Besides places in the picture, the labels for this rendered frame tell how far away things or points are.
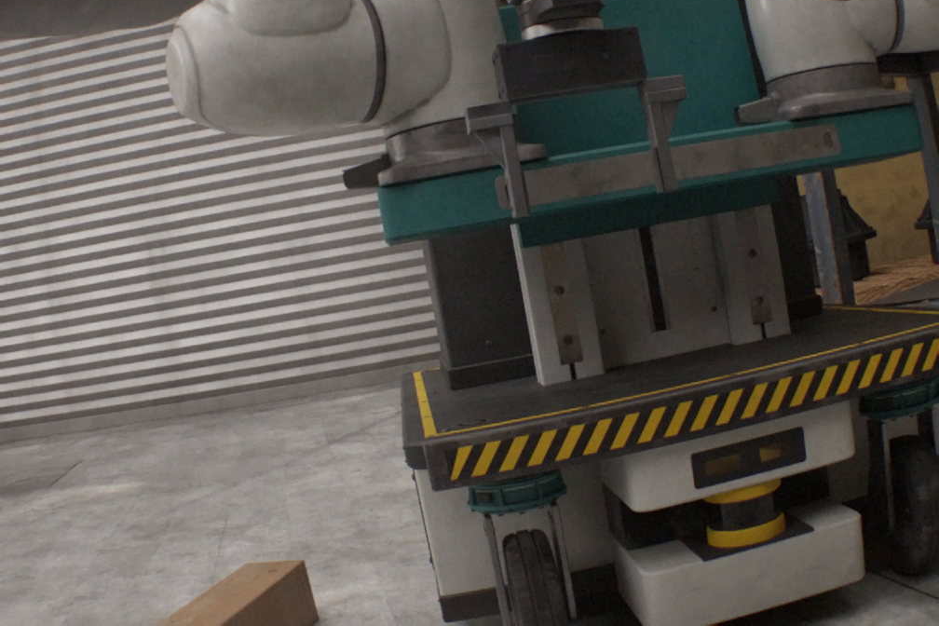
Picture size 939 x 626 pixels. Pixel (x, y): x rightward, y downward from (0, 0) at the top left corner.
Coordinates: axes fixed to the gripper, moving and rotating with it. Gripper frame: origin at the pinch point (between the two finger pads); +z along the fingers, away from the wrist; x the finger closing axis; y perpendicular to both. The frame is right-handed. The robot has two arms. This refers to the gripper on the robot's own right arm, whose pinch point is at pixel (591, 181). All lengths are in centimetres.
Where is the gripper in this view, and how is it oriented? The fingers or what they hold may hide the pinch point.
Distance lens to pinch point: 102.8
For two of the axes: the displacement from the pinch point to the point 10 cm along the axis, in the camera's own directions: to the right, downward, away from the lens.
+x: -9.8, 1.7, -0.8
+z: 1.8, 9.8, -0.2
